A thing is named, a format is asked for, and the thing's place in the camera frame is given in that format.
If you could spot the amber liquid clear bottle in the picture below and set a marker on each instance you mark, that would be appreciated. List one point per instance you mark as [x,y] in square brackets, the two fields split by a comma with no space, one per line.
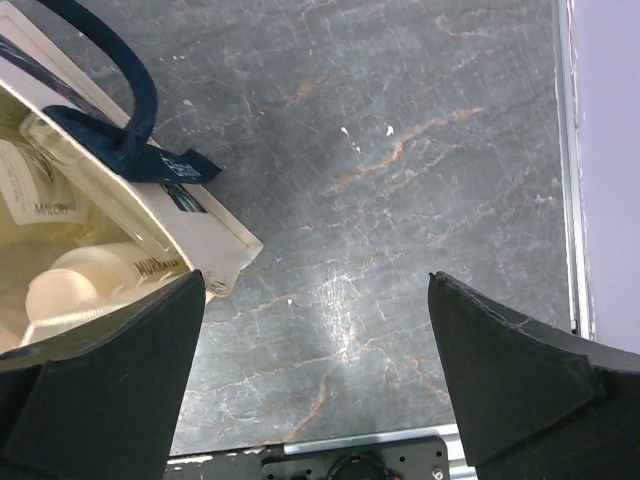
[37,200]

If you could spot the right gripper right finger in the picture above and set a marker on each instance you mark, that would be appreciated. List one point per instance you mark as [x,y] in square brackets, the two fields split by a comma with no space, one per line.
[532,401]

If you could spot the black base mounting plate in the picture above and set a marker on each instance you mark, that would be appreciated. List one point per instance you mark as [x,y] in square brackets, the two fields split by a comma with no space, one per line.
[420,458]

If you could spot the aluminium frame rail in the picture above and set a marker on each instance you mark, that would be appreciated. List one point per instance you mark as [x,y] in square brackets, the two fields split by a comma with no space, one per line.
[579,289]

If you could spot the cream canvas tote bag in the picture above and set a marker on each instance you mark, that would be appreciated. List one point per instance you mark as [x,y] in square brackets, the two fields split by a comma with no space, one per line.
[37,77]

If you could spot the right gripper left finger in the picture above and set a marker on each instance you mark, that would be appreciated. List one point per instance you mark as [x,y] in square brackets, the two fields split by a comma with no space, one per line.
[102,400]

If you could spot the beige pump bottle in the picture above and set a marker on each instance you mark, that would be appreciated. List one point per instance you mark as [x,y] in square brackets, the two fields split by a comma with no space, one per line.
[87,275]

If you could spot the square perfume bottle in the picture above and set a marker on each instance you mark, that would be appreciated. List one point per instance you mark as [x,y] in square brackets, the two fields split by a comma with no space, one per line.
[133,207]

